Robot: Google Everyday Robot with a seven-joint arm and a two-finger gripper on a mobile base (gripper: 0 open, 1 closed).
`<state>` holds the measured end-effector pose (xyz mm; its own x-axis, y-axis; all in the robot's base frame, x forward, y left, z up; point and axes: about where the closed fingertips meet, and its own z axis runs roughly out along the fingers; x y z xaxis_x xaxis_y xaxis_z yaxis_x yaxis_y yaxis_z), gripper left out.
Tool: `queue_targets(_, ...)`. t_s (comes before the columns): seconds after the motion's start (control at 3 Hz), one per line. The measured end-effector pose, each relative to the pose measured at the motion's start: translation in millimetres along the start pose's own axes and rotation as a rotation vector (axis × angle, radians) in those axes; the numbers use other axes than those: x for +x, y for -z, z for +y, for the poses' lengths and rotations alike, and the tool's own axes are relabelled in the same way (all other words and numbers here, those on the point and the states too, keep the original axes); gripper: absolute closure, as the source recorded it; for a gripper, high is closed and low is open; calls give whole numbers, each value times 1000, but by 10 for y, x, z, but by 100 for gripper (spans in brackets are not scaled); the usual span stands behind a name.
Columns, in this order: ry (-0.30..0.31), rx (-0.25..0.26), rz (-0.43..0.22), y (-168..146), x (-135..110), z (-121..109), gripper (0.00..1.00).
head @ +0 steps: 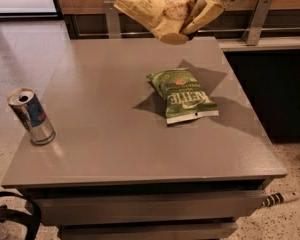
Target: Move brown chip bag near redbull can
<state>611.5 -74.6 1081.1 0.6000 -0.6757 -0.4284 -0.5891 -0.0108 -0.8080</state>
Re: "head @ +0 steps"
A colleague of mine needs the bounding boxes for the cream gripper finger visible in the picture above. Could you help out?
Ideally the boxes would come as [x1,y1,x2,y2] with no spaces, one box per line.
[181,0,224,35]
[186,0,208,25]

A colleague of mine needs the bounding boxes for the brown sea salt chip bag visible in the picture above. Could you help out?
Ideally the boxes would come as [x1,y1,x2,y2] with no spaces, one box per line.
[114,0,197,45]

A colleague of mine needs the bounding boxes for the green kettle chip bag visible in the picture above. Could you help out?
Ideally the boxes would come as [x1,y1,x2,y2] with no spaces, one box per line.
[148,68,219,125]

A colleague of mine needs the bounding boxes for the silver blue redbull can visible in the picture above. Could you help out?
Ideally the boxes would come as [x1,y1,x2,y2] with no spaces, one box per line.
[7,88,56,145]

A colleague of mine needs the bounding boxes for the grey cabinet top drawer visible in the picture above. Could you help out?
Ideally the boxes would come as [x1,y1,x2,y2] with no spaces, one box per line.
[37,190,266,226]

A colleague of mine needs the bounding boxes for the grey cabinet drawer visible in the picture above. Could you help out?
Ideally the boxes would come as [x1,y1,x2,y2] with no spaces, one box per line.
[37,190,266,226]
[60,222,237,240]

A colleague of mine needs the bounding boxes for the white power strip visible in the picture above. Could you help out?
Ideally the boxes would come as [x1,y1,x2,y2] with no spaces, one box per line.
[262,192,300,207]

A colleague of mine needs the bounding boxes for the grey cabinet lower drawer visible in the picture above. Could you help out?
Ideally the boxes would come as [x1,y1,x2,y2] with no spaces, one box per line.
[60,222,237,240]

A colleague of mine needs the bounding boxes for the right metal bracket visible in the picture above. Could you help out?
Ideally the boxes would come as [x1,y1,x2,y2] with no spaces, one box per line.
[242,0,273,46]

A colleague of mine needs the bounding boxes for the metal bracket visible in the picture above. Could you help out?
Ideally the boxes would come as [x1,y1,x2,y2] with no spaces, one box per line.
[104,0,121,39]
[242,0,273,46]

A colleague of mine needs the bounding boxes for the left metal bracket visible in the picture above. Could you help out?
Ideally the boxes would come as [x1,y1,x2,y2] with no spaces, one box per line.
[104,0,121,39]

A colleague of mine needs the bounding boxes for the black strap bag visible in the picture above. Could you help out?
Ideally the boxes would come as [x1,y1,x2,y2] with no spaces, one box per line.
[0,191,41,240]

